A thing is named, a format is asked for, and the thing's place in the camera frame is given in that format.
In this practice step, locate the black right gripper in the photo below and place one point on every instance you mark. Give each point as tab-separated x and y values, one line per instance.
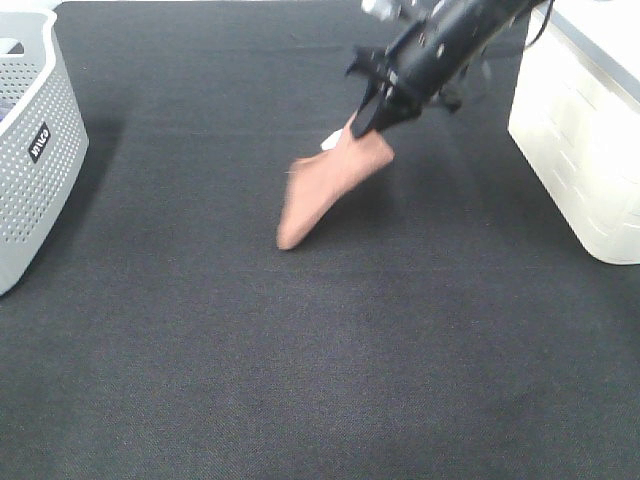
422	65

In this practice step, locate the orange-brown towel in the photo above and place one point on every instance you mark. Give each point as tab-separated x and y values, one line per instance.
315	184

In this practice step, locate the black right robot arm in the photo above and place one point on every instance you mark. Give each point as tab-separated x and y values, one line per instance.
497	16

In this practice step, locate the white plastic storage bin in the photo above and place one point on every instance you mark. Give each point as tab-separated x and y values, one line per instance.
575	118

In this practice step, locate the black fabric table mat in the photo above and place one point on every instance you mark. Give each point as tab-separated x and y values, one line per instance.
441	322

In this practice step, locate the grey perforated laundry basket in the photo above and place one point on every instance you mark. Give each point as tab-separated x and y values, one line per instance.
43	138

